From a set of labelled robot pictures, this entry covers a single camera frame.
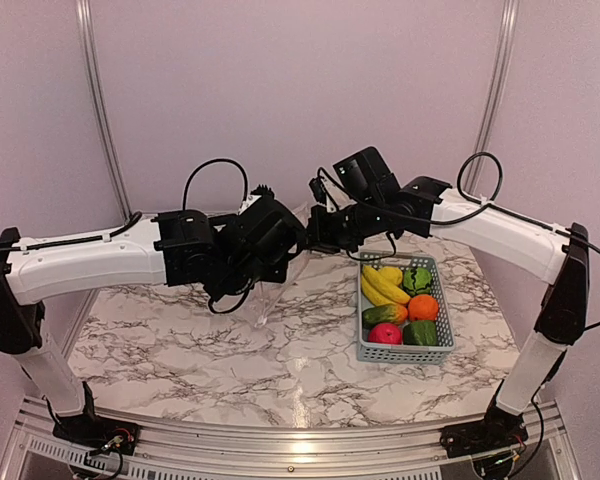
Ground orange toy orange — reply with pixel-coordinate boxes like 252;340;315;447
408;294;440;322

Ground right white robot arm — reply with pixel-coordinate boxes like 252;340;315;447
308;174;590;458

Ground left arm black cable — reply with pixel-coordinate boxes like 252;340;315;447
182;158;250;214

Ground yellow toy banana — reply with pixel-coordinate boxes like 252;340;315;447
361;265;411;306

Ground front aluminium rail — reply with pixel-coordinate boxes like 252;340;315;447
0;394;581;480

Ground left aluminium frame post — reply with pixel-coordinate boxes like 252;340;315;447
76;0;132;220

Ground clear zip top bag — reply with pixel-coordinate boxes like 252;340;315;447
253;199;321;329

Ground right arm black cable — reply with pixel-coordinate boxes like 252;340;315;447
429;151;505;229

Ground green orange toy cucumber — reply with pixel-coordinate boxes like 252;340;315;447
362;304;409;330

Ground green toy cabbage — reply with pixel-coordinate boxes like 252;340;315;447
402;267;433;297

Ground right aluminium frame post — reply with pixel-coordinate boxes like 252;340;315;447
467;0;521;181

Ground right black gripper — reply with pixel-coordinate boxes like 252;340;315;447
297;195;387;253

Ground yellow toy lemon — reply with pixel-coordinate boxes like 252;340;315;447
378;266;403;288

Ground grey plastic basket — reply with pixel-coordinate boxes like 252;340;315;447
356;251;455;365

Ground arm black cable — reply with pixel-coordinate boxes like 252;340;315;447
182;158;250;214
429;151;505;229

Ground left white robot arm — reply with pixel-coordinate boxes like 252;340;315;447
0;195;306;448

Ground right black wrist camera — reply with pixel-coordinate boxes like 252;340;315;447
333;146;401;206

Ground red toy apple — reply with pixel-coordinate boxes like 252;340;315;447
368;323;403;345

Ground green toy bell pepper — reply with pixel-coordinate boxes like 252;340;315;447
402;320;438;346

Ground aluminium frame post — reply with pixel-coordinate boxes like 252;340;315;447
76;0;132;220
467;0;521;181

